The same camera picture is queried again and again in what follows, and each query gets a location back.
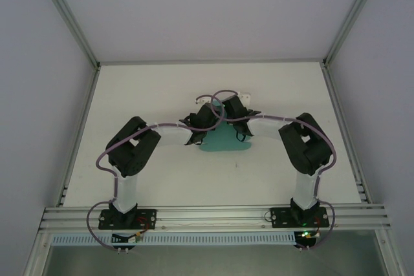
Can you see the grey metal panel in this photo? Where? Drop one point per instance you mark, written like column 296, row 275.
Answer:
column 210, row 261

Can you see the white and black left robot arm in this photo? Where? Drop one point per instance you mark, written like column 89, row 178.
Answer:
column 127, row 188

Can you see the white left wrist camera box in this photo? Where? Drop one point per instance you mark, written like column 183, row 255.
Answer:
column 203, row 98

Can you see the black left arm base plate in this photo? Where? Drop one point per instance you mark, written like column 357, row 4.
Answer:
column 148, row 218

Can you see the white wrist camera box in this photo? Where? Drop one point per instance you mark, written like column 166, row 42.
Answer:
column 203, row 98
column 245, row 97

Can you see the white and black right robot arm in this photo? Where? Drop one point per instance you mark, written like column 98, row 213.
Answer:
column 304, row 192

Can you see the aluminium frame post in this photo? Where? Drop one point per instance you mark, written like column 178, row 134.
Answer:
column 69, row 20
column 352, row 17

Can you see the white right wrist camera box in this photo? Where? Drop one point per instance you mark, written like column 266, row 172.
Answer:
column 245, row 97

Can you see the black power connector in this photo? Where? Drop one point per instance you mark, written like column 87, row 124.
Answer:
column 120, row 239
column 305, row 241

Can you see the aluminium mounting rail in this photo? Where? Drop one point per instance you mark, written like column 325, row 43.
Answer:
column 210, row 213

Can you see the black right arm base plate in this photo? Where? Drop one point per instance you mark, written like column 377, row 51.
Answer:
column 281, row 218

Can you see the teal cardboard box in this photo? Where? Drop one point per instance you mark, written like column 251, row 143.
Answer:
column 223, row 143

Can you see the grey table edge strip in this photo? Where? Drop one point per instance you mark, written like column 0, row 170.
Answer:
column 210, row 61

